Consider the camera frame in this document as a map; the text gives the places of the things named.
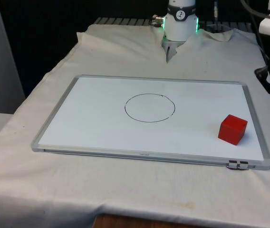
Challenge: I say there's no red cube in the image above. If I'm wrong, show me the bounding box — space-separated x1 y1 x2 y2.
218 114 248 145

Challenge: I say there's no flat whiteboard with silver frame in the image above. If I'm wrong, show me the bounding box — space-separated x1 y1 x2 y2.
30 74 270 171

